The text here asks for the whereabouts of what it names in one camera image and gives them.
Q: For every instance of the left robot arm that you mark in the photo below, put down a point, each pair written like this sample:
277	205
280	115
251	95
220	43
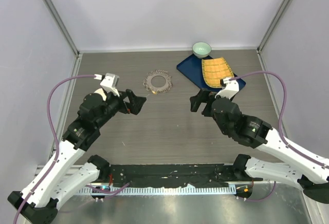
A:
41	200

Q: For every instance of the pale green bowl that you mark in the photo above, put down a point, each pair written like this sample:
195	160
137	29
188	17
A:
201	49

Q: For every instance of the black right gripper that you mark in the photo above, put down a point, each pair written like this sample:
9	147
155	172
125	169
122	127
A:
202	96

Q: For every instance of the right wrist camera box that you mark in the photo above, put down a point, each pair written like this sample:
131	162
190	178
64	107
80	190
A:
229	90

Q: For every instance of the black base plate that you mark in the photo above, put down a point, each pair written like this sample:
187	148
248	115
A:
176	175

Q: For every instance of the red white bowl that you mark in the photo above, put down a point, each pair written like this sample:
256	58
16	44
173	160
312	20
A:
102	93

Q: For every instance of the yellow woven bamboo tray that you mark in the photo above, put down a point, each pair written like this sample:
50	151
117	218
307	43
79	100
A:
214	70

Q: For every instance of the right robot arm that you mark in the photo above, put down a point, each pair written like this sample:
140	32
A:
300	168

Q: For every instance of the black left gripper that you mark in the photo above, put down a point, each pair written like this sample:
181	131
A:
136	101

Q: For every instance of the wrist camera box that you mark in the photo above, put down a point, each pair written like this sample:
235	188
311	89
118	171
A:
108	83
229	90

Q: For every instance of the slotted cable duct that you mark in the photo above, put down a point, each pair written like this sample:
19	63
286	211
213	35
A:
188	190

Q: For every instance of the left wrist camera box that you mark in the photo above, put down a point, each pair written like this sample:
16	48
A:
108	83

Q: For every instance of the dark blue tray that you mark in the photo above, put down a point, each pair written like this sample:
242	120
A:
191	68

